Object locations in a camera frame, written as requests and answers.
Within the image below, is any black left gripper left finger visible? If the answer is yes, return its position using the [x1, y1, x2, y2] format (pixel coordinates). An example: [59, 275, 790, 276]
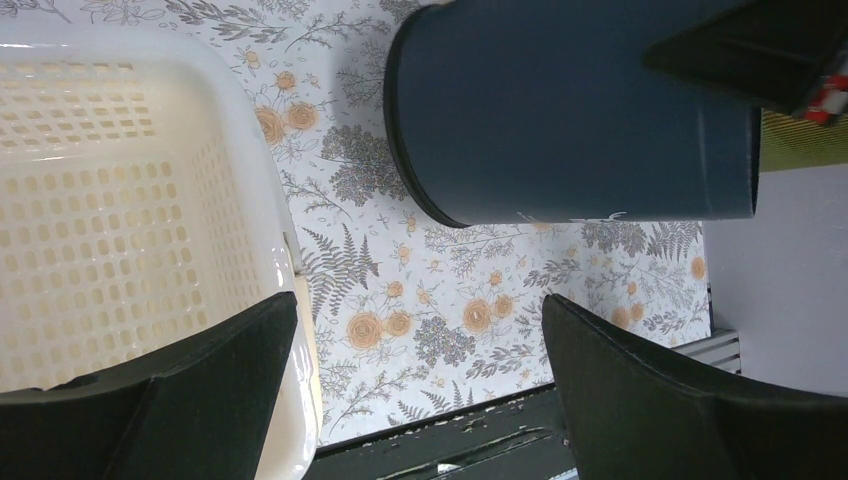
[1, 292, 298, 479]

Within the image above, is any floral patterned table mat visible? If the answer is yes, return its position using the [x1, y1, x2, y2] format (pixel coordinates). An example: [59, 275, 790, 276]
[1, 1, 712, 444]

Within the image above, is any cream perforated plastic basket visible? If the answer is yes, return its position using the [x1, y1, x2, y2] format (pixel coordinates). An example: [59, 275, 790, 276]
[1, 21, 321, 479]

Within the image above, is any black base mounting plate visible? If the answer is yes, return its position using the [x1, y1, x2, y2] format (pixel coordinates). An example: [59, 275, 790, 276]
[305, 384, 578, 479]

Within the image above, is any dark blue cylindrical bin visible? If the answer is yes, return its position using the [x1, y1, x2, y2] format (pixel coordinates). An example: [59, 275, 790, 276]
[383, 1, 761, 228]

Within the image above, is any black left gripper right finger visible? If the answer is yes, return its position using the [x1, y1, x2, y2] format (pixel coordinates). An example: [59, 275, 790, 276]
[542, 294, 847, 479]

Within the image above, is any green ribbed waste bin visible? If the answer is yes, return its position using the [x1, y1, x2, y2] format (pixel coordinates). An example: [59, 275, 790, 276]
[760, 111, 847, 173]

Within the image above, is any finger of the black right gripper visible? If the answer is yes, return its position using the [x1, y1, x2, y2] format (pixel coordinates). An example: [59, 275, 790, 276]
[642, 1, 847, 126]

